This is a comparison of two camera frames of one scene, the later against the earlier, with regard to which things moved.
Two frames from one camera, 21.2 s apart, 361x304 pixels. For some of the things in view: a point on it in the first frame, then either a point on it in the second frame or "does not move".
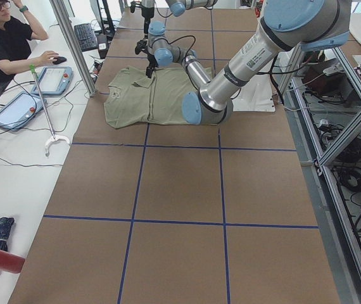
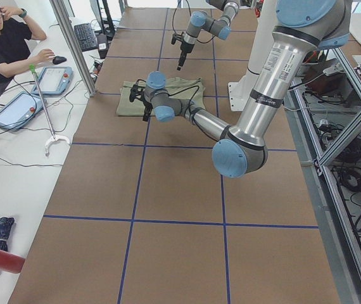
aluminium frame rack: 332,102 does not move
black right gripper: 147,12 -> 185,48
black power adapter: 102,45 does not move
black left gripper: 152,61 -> 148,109
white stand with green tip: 33,69 does not move
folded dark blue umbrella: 0,240 does not move
